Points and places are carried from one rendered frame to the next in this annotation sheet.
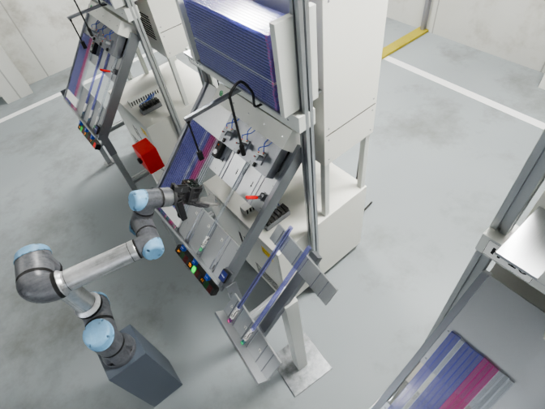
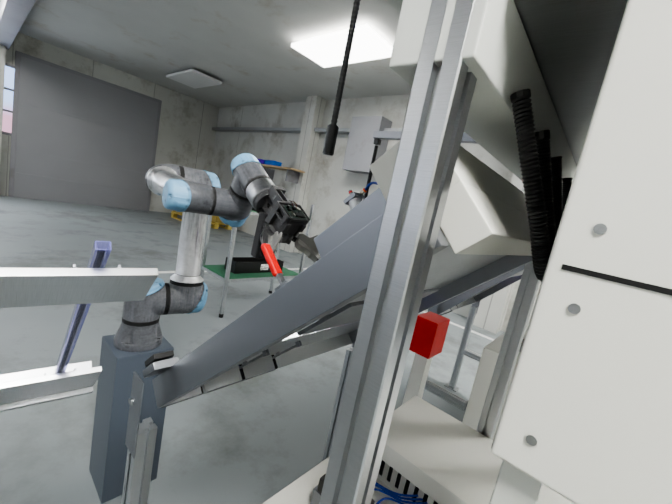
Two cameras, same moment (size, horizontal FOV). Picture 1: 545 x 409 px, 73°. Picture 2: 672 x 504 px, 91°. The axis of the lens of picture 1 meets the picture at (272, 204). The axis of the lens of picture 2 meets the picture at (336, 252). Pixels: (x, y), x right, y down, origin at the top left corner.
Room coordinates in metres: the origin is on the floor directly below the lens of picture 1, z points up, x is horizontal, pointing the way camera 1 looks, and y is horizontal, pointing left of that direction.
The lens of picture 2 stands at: (0.91, -0.45, 1.18)
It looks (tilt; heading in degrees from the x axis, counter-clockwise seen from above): 9 degrees down; 71
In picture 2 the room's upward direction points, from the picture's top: 12 degrees clockwise
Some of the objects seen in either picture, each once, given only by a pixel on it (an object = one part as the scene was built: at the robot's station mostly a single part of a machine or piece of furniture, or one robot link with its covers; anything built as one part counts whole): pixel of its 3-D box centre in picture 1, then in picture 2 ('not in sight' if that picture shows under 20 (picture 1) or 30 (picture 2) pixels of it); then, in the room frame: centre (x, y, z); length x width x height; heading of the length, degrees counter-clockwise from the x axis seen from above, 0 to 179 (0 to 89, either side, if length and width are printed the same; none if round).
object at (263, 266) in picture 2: not in sight; (255, 264); (1.26, 2.83, 0.41); 0.57 x 0.17 x 0.11; 32
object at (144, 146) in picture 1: (165, 189); (412, 398); (1.81, 0.70, 0.39); 0.24 x 0.24 x 0.78; 32
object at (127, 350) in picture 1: (114, 346); (139, 328); (0.68, 0.81, 0.60); 0.15 x 0.15 x 0.10
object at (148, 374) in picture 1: (143, 368); (130, 410); (0.68, 0.81, 0.27); 0.18 x 0.18 x 0.55; 30
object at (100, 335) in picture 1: (102, 336); (145, 297); (0.69, 0.81, 0.72); 0.13 x 0.12 x 0.14; 21
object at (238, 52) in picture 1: (242, 45); not in sight; (1.33, 0.00, 1.52); 0.51 x 0.13 x 0.27; 32
